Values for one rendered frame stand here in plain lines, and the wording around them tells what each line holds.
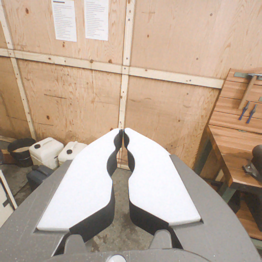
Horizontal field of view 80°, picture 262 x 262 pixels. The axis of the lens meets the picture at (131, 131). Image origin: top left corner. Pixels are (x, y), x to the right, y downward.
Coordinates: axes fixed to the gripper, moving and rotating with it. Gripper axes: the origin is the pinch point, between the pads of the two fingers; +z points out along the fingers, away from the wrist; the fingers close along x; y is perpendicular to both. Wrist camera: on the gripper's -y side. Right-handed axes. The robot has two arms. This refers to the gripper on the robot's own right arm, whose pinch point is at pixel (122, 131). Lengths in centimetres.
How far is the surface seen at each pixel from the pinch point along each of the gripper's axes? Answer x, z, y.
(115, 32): -7, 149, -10
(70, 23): -46, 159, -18
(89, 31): -30, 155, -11
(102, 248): -26, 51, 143
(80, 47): -41, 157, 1
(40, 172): -90, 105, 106
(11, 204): -78, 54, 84
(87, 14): -30, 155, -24
